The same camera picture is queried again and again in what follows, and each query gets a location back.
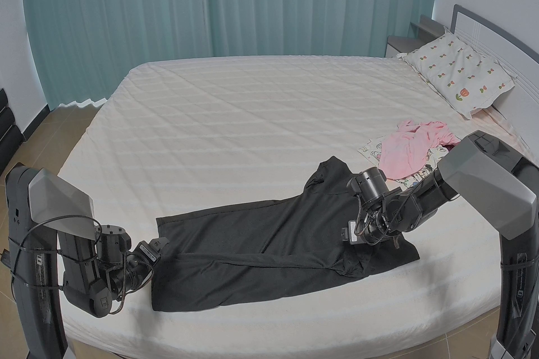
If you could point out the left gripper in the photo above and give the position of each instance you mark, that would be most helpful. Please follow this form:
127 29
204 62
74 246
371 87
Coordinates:
147 252

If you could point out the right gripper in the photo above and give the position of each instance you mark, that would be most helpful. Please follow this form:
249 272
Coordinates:
360 234

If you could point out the black T-shirt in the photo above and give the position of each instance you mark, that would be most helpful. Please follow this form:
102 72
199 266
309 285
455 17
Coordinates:
273 248

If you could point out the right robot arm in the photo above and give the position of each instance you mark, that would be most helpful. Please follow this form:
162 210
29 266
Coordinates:
484 180

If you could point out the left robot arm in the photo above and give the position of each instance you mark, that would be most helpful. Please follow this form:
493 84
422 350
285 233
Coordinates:
80 264

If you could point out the white printed garment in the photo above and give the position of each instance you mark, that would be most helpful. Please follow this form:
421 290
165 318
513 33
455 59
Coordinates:
370 147

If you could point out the pink garment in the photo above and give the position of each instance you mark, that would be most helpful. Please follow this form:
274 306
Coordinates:
404 151

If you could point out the small black box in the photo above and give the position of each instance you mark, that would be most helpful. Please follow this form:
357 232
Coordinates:
5 258

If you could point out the bed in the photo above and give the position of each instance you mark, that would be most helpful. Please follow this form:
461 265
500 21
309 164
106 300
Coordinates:
252 109

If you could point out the black chest of drawers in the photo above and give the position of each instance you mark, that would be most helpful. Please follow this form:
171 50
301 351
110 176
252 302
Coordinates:
8 130

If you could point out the white printed pillow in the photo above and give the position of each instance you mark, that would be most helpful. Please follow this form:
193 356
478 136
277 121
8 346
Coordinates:
459 71

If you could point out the grey bedside table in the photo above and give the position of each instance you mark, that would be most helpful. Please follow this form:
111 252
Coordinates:
406 41

